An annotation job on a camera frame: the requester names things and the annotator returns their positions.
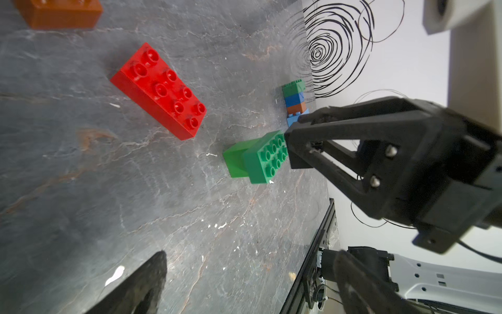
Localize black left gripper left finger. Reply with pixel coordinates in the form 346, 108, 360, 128
87, 251, 167, 314

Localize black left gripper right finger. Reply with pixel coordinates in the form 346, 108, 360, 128
334, 251, 416, 313

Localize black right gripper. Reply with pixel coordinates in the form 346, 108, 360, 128
413, 122, 501, 254

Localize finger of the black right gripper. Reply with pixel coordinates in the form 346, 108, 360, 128
284, 97, 467, 220

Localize brown small lego brick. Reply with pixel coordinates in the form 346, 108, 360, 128
286, 102, 307, 115

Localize blue small lego brick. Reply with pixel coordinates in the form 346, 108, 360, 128
284, 92, 305, 107

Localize dark green lego brick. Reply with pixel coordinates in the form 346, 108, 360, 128
282, 79, 306, 98

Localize green long lego brick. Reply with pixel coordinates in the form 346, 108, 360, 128
243, 131, 288, 184

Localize bright green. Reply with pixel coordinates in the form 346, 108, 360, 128
223, 139, 259, 178

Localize orange small lego brick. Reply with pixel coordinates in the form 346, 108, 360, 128
14, 0, 103, 30

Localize light blue long lego brick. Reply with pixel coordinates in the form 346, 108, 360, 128
286, 109, 309, 127

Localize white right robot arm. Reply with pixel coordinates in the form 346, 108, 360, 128
285, 97, 501, 313

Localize red lego brick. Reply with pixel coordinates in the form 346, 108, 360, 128
111, 43, 207, 141

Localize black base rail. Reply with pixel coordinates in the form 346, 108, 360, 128
280, 198, 335, 314

